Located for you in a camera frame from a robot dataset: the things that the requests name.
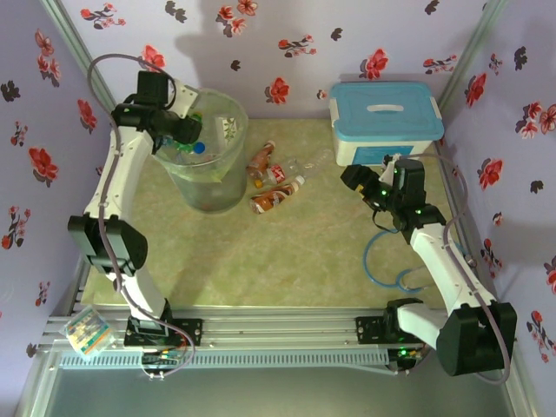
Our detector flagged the red label clear bottle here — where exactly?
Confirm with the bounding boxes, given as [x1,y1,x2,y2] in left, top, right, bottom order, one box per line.
[254,159,301,189]

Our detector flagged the brown Nescafe bottle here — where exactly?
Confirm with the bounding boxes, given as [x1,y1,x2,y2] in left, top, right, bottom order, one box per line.
[250,175,306,215]

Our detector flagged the clear plastic bin liner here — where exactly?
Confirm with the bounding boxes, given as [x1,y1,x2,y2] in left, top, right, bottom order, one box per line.
[151,88,250,183]

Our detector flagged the transparent plastic bin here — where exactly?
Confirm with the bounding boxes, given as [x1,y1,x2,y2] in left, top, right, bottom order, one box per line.
[149,88,250,215]

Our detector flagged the white storage box blue lid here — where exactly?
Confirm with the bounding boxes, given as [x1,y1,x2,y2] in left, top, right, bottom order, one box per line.
[328,81,447,168]

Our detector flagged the blue tube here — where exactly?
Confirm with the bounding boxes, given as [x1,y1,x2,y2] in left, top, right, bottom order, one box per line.
[362,228,432,299]

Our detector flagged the orange tea bottle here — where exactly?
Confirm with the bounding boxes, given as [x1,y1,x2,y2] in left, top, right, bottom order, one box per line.
[245,139,278,179]

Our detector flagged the clear packet colourful items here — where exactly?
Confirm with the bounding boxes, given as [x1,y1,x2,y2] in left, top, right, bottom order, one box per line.
[63,305,116,362]

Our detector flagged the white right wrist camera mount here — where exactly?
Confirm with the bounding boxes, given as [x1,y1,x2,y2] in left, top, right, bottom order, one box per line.
[380,153,403,183]

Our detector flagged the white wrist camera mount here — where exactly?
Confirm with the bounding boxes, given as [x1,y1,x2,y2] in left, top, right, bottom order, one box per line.
[380,153,403,183]
[170,83,202,119]

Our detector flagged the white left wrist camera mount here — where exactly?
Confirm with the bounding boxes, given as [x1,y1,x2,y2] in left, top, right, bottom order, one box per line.
[170,83,202,119]

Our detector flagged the grey right arm cable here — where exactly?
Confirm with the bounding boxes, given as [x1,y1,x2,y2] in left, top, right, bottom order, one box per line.
[399,151,514,386]

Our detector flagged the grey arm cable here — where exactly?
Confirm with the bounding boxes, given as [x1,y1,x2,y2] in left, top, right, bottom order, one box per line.
[86,52,201,383]
[399,151,514,386]

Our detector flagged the grey left arm cable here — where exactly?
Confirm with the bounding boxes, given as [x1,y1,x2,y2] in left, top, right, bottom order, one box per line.
[86,52,201,383]

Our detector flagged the aluminium frame post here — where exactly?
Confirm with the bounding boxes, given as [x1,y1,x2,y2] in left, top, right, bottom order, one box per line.
[41,0,131,149]
[436,0,512,109]

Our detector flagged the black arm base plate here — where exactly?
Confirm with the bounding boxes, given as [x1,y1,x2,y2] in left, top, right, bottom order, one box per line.
[354,315,388,345]
[124,318,204,348]

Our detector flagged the small circuit board with wires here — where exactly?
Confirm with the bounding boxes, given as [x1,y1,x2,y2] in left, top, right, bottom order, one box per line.
[390,345,425,364]
[141,345,183,368]

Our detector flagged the white slotted cable duct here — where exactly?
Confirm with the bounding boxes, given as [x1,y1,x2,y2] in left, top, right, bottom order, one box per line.
[57,348,388,371]

